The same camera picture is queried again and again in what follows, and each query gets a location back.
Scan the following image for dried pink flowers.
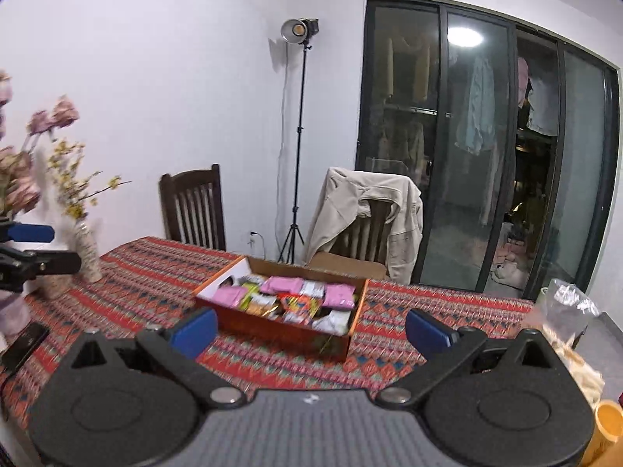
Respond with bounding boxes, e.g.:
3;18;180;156
0;70;81;218

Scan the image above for studio light on stand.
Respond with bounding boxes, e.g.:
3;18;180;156
269;18;321;265

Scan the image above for chair with beige jacket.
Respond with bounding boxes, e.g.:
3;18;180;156
301;166;424;284

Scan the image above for dark wooden chair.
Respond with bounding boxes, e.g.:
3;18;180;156
335;199;393;264
159;163;227;253

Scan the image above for sliding glass door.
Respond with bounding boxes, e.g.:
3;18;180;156
355;0;622;303

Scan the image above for black smartphone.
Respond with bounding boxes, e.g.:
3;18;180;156
1;323;51;372

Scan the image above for red cardboard box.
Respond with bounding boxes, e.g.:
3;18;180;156
193;251;388;363

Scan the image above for hanging light blue shirt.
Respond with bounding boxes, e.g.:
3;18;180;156
454;55;498;156

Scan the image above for clear plastic bag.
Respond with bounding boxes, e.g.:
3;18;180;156
537;277;601;346

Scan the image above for cream cloth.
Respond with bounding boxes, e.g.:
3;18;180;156
542;325;607;407

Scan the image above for large pink ceramic vase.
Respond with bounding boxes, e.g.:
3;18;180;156
0;291;31;337

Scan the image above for yellow thermos jug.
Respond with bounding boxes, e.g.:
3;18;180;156
581;398;623;467

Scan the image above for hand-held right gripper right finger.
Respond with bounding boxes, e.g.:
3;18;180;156
377;308;561;410

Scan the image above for small patterned vase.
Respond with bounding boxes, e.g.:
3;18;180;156
72;221;103;283

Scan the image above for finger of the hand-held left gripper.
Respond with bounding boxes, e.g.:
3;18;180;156
0;222;56;244
0;248;83;293

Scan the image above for yellow flower sprigs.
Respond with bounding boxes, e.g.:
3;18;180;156
48;139;132;223

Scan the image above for batch of sorted snack packets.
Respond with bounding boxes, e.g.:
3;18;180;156
211;272;364;337

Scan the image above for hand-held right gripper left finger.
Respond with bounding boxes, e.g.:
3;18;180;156
70;307;247;410

